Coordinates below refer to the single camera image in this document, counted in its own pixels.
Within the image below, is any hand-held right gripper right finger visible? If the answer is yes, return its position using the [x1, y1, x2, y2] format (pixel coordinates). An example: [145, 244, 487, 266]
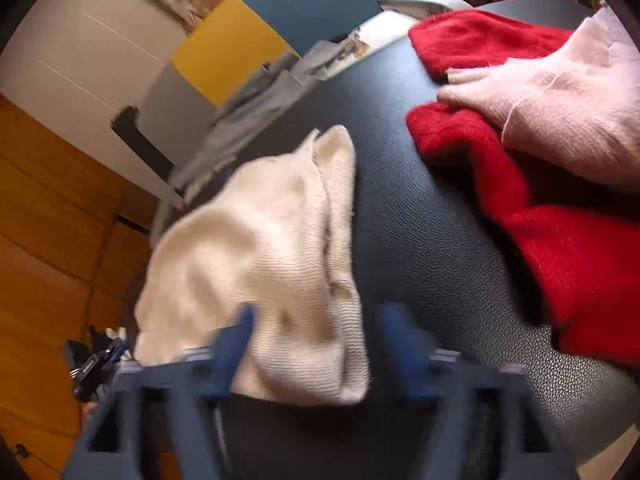
[377, 302, 581, 480]

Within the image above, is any grey garment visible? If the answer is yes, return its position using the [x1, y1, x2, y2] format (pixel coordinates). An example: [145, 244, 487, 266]
[149, 39, 372, 243]

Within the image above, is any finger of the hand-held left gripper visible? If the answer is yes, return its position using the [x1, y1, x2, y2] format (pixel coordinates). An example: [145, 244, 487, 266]
[102, 339, 132, 365]

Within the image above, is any grey yellow blue colour-block rug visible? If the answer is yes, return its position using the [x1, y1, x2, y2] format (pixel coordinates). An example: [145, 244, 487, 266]
[111, 0, 387, 176]

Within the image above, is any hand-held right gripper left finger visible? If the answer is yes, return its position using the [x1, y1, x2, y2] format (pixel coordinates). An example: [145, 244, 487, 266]
[61, 304, 257, 480]

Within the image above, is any grey chair armrest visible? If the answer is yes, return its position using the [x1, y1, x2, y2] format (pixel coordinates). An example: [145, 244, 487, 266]
[372, 0, 478, 17]

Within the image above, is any red fuzzy sweater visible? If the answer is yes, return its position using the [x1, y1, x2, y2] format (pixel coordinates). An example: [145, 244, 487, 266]
[405, 9, 640, 368]

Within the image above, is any white cabinet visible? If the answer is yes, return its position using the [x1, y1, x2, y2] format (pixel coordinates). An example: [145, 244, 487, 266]
[0, 0, 203, 210]

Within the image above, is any pink fuzzy sweater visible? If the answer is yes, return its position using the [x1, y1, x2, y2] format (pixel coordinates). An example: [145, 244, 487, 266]
[436, 6, 640, 197]

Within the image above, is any cream knit sweater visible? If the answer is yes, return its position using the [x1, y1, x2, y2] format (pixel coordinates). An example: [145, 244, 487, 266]
[134, 125, 372, 407]

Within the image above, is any white printed cloth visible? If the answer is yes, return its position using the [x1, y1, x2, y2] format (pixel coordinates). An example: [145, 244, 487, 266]
[332, 10, 418, 68]

